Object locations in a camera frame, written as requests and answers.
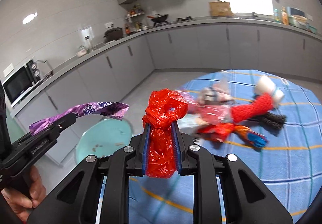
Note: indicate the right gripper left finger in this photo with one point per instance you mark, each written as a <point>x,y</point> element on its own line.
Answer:
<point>145,147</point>

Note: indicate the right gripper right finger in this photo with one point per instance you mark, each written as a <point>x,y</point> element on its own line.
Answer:
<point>176,135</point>

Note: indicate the red plastic bag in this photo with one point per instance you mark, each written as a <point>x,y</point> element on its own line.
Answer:
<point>164,107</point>

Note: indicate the purple foil wrapper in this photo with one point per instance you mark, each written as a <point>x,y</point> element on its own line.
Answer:
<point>114,110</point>

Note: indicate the pink transparent plastic bag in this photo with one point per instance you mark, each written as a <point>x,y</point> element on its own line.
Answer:
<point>208,106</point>

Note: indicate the red mesh net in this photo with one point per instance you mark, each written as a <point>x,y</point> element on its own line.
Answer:
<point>260,106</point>

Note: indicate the black mesh net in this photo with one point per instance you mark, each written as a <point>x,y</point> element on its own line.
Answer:
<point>270,120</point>

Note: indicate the white paper cup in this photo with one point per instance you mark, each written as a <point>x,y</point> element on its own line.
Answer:
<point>266,85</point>

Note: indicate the grey kitchen cabinets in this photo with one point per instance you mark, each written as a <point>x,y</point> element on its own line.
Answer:
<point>114,70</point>

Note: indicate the left hand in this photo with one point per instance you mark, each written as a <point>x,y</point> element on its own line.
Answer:
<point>19,203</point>

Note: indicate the teal enamel basin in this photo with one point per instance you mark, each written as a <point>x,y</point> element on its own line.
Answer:
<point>103,139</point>

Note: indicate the red orange snack wrapper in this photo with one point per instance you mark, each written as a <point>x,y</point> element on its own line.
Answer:
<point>221,132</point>

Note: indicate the white microwave oven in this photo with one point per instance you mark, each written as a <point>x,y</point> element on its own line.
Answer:
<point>22,82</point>

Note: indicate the white ceramic pot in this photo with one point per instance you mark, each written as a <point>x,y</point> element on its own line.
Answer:
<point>82,50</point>

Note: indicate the black rice cooker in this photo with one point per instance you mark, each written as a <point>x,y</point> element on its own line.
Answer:
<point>113,34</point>

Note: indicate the spice rack with bottles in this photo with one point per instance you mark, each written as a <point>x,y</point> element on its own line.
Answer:
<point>134,20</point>

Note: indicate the black wok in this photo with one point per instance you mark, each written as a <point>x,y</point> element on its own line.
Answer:
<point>158,19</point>

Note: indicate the gas stove burner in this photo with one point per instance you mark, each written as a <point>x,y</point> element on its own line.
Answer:
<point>184,19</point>

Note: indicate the blue checked tablecloth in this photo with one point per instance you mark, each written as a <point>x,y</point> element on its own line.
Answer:
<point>290,164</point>

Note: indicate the cardboard box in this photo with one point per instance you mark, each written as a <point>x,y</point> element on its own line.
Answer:
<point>220,9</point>

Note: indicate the green detergent bottle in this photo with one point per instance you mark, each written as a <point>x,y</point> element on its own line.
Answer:
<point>276,15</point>

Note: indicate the orange detergent bottle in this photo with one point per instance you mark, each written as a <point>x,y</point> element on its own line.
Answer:
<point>284,14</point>

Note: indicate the stacked plastic basins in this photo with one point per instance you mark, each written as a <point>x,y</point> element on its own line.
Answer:
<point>297,18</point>

